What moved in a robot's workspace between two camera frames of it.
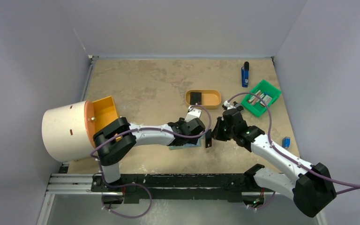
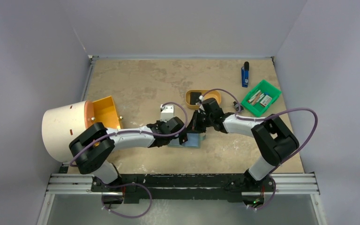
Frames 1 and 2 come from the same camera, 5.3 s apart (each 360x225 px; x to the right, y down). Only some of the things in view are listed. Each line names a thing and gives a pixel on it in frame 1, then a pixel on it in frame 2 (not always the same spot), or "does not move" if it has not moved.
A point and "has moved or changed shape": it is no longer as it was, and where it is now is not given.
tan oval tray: [211, 98] does not move
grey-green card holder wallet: [198, 144] does not move
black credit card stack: [195, 97] does not move
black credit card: [208, 138] has moved or changed shape
